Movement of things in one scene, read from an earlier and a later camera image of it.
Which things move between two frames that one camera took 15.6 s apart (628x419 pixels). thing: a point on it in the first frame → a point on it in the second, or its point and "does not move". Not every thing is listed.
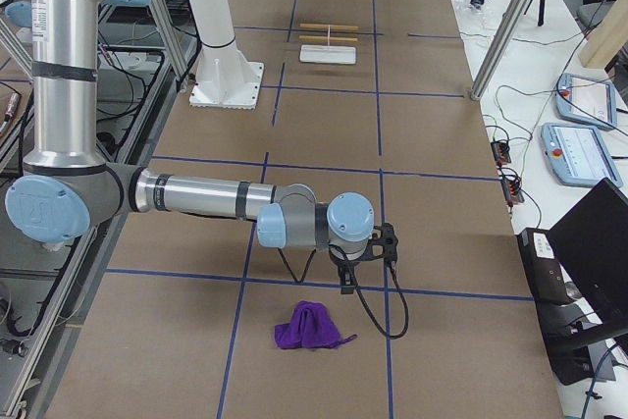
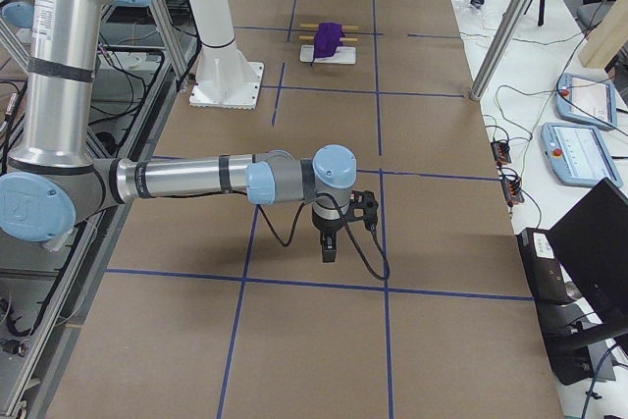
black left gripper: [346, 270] → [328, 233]
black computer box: [544, 266] does not move
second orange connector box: [512, 190] does not move
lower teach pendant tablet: [579, 154] does not move
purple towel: [311, 327] → [328, 36]
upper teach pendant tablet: [587, 100] does not move
